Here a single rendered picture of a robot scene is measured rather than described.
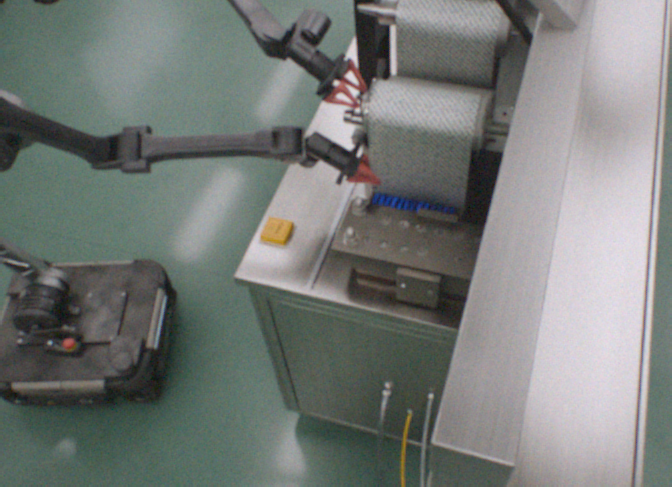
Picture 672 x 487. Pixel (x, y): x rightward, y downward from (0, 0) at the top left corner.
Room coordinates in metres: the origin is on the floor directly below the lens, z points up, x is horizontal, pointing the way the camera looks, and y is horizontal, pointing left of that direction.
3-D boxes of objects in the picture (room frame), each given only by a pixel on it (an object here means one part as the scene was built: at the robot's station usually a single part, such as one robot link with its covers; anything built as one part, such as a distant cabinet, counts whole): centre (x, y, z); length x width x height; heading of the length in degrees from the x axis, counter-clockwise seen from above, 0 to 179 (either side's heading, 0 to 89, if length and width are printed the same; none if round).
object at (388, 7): (1.43, -0.20, 1.33); 0.06 x 0.06 x 0.06; 66
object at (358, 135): (1.24, -0.10, 1.05); 0.06 x 0.05 x 0.31; 66
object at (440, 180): (1.09, -0.21, 1.10); 0.23 x 0.01 x 0.18; 66
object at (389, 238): (0.96, -0.20, 1.00); 0.40 x 0.16 x 0.06; 66
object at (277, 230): (1.14, 0.15, 0.91); 0.07 x 0.07 x 0.02; 66
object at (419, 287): (0.87, -0.17, 0.96); 0.10 x 0.03 x 0.11; 66
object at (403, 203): (1.06, -0.20, 1.03); 0.21 x 0.04 x 0.03; 66
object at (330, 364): (2.03, -0.55, 0.43); 2.52 x 0.64 x 0.86; 156
